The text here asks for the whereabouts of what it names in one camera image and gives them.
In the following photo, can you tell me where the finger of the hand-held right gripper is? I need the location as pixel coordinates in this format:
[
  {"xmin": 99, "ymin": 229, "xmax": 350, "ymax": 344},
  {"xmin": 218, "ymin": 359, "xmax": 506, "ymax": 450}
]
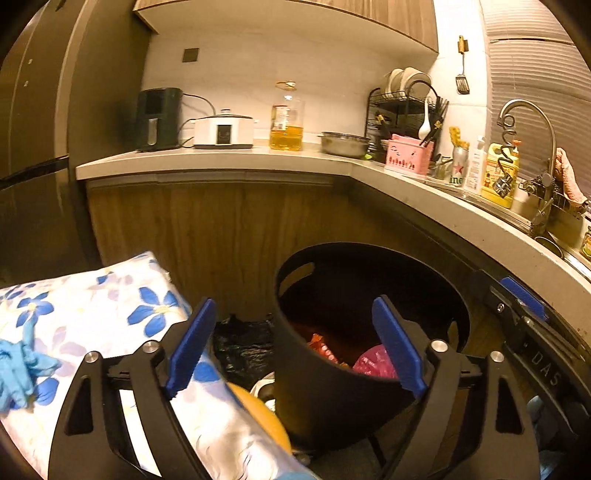
[{"xmin": 471, "ymin": 270, "xmax": 551, "ymax": 334}]

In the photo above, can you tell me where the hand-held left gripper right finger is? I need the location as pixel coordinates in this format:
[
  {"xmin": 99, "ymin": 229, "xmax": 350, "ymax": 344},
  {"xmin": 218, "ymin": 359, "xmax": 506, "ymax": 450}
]
[{"xmin": 372, "ymin": 295, "xmax": 541, "ymax": 480}]

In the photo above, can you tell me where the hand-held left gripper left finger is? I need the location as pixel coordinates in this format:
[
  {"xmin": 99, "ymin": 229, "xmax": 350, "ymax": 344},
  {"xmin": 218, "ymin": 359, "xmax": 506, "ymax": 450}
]
[{"xmin": 47, "ymin": 298, "xmax": 219, "ymax": 480}]

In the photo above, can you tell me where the pink plastic bag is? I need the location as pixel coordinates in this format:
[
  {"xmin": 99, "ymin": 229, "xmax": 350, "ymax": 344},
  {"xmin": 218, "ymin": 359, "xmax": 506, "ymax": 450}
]
[{"xmin": 353, "ymin": 345, "xmax": 400, "ymax": 380}]

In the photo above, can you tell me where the black plastic bag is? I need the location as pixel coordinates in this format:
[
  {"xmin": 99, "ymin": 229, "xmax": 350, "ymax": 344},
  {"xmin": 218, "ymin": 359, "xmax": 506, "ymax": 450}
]
[{"xmin": 213, "ymin": 314, "xmax": 276, "ymax": 380}]

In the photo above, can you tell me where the red plastic bag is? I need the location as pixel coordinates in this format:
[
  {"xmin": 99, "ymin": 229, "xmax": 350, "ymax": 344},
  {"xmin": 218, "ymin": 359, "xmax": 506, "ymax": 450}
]
[{"xmin": 307, "ymin": 333, "xmax": 352, "ymax": 370}]

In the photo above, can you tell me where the black trash bin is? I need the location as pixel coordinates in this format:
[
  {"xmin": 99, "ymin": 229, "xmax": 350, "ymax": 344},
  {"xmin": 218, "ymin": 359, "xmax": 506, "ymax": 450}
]
[{"xmin": 273, "ymin": 242, "xmax": 471, "ymax": 452}]

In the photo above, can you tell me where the blue nitrile glove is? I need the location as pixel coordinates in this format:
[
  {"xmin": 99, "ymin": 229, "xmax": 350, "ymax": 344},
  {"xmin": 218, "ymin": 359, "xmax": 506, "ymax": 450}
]
[{"xmin": 0, "ymin": 320, "xmax": 62, "ymax": 411}]

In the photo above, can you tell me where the person's right hand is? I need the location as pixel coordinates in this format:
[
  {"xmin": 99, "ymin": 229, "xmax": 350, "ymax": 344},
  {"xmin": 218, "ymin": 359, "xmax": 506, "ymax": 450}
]
[{"xmin": 526, "ymin": 394, "xmax": 561, "ymax": 431}]

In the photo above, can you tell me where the steel sink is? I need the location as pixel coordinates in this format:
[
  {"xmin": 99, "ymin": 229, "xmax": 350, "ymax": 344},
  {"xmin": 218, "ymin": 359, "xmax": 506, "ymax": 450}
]
[{"xmin": 531, "ymin": 226, "xmax": 591, "ymax": 278}]

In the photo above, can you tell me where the blue floral tablecloth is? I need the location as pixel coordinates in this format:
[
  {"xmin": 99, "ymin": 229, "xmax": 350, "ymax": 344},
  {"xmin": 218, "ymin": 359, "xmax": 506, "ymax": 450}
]
[{"xmin": 0, "ymin": 251, "xmax": 319, "ymax": 480}]

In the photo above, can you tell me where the round yellow stool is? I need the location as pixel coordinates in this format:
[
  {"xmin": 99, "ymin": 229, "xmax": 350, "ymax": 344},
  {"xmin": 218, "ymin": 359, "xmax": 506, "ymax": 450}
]
[{"xmin": 228, "ymin": 382, "xmax": 293, "ymax": 455}]

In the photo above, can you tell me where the yellow detergent bottle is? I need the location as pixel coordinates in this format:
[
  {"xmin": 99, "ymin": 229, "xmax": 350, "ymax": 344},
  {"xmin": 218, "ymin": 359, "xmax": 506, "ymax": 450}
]
[{"xmin": 481, "ymin": 140, "xmax": 522, "ymax": 208}]

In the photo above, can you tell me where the wooden kitchen counter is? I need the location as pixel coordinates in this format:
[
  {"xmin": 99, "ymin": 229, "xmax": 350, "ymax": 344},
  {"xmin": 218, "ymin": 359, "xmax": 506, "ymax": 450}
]
[{"xmin": 76, "ymin": 148, "xmax": 591, "ymax": 352}]

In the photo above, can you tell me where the pink cloth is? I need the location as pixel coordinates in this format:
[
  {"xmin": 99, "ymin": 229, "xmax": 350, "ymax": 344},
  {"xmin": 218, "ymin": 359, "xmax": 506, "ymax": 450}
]
[{"xmin": 554, "ymin": 148, "xmax": 588, "ymax": 204}]

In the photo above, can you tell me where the white plastic bottle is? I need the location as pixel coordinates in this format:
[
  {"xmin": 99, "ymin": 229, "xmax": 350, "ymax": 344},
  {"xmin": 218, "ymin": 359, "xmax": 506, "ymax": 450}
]
[{"xmin": 463, "ymin": 136, "xmax": 486, "ymax": 195}]

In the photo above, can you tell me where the silver drink can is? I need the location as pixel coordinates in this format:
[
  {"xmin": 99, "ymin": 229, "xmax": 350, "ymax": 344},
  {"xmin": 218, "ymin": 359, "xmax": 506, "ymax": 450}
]
[{"xmin": 450, "ymin": 147, "xmax": 469, "ymax": 188}]

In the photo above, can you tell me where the steel kitchen faucet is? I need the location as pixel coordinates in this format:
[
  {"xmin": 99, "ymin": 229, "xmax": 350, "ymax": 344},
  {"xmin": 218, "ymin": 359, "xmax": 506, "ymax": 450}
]
[{"xmin": 498, "ymin": 99, "xmax": 557, "ymax": 236}]

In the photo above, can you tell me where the pink utensil basket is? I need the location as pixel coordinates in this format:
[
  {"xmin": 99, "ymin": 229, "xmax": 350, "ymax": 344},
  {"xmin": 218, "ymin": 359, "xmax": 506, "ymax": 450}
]
[{"xmin": 385, "ymin": 134, "xmax": 435, "ymax": 175}]

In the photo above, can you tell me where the bundle of black chopsticks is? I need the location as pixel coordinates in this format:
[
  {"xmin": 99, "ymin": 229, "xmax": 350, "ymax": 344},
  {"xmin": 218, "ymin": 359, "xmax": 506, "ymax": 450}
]
[{"xmin": 429, "ymin": 97, "xmax": 450, "ymax": 139}]

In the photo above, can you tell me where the steel bowl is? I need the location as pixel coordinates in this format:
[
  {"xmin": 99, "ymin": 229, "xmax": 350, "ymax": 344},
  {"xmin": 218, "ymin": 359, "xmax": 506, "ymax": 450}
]
[{"xmin": 318, "ymin": 131, "xmax": 371, "ymax": 158}]

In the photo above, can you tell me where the white slow cooker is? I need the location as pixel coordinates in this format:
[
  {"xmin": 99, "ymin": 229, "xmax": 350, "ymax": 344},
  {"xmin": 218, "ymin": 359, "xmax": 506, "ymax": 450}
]
[{"xmin": 193, "ymin": 109, "xmax": 256, "ymax": 149}]

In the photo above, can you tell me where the hanging slotted spatula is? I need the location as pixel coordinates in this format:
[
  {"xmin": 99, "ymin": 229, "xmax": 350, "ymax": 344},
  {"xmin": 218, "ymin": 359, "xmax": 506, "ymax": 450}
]
[{"xmin": 455, "ymin": 35, "xmax": 471, "ymax": 95}]

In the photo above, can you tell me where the black dish rack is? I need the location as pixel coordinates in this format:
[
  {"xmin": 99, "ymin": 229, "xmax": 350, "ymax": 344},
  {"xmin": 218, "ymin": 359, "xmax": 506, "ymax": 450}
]
[{"xmin": 366, "ymin": 78, "xmax": 448, "ymax": 162}]

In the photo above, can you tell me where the black air fryer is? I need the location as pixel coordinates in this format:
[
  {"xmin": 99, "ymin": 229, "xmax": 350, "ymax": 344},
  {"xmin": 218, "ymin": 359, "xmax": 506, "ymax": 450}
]
[{"xmin": 135, "ymin": 88, "xmax": 183, "ymax": 152}]

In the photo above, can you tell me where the cooking oil bottle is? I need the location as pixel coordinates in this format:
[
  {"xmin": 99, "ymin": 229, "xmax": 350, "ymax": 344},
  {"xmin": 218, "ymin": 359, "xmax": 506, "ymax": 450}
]
[{"xmin": 269, "ymin": 82, "xmax": 305, "ymax": 151}]

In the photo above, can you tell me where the window blind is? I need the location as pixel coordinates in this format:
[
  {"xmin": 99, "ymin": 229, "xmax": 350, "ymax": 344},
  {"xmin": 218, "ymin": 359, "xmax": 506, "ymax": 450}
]
[{"xmin": 480, "ymin": 0, "xmax": 591, "ymax": 153}]

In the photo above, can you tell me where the dark grey refrigerator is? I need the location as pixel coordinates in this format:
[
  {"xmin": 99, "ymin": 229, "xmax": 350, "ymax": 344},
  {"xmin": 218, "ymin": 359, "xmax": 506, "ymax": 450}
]
[{"xmin": 0, "ymin": 0, "xmax": 153, "ymax": 278}]

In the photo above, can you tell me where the black power cable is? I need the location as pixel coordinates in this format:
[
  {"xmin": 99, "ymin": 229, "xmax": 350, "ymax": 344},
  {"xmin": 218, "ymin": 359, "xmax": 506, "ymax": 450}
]
[{"xmin": 181, "ymin": 93, "xmax": 218, "ymax": 148}]

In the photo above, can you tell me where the wooden wall cabinet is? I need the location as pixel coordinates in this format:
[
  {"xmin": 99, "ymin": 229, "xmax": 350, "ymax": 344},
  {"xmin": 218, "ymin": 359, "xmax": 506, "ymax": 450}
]
[{"xmin": 134, "ymin": 0, "xmax": 439, "ymax": 56}]

